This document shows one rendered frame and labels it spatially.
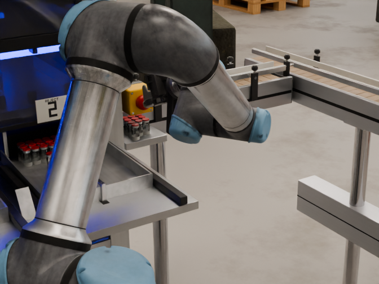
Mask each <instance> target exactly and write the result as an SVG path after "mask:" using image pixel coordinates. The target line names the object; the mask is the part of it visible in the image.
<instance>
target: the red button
mask: <svg viewBox="0 0 379 284"><path fill-rule="evenodd" d="M143 101H144V99H143V95H140V96H139V97H138V98H137V100H136V106H137V107H138V108H139V109H141V110H147V109H148V108H145V107H144V106H143Z"/></svg>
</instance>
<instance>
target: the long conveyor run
mask: <svg viewBox="0 0 379 284"><path fill-rule="evenodd" d="M266 51H267V52H265V51H262V50H259V49H256V48H252V53H253V54H256V55H259V56H260V57H254V58H245V60H244V66H248V65H254V64H260V63H266V62H269V61H274V66H280V65H285V66H286V70H285V71H282V72H276V74H279V75H282V76H285V77H287V76H291V77H293V91H292V101H293V102H296V103H299V104H301V105H304V106H306V107H308V108H311V109H313V110H316V111H318V112H321V113H324V114H326V115H328V116H331V117H333V118H336V119H339V120H341V121H344V122H346V123H349V124H351V125H354V126H356V127H359V128H362V129H364V130H366V131H369V132H371V133H374V134H376V135H379V88H377V87H379V80H376V79H373V78H369V77H366V76H363V75H360V74H356V73H353V72H349V71H347V70H343V69H340V68H337V67H334V66H331V65H327V64H324V63H321V62H320V56H318V54H319V53H320V49H318V48H316V49H315V50H314V53H315V54H316V55H314V59H313V60H311V59H308V58H305V57H302V56H298V55H295V54H291V53H289V52H285V51H282V50H279V49H276V48H273V47H269V46H266ZM268 52H270V53H268ZM271 53H273V54H271ZM274 54H276V55H274ZM277 55H280V56H277ZM281 56H283V57H281ZM290 59H291V60H290ZM293 60H295V61H293ZM296 61H299V62H301V63H299V62H296ZM302 63H304V64H302ZM305 64H307V65H305ZM309 65H311V66H309ZM312 66H313V67H312ZM319 68H320V69H319ZM321 69H323V70H321ZM324 70H327V71H329V72H327V71H324ZM330 72H332V73H330ZM333 73H336V74H339V75H342V76H345V77H342V76H339V75H336V74H333ZM346 77H348V78H346ZM349 78H351V79H349ZM352 79H354V80H352ZM355 80H357V81H355ZM358 81H361V82H364V83H361V82H358ZM365 83H367V84H369V85H367V84H365ZM370 85H373V86H376V87H373V86H370Z"/></svg>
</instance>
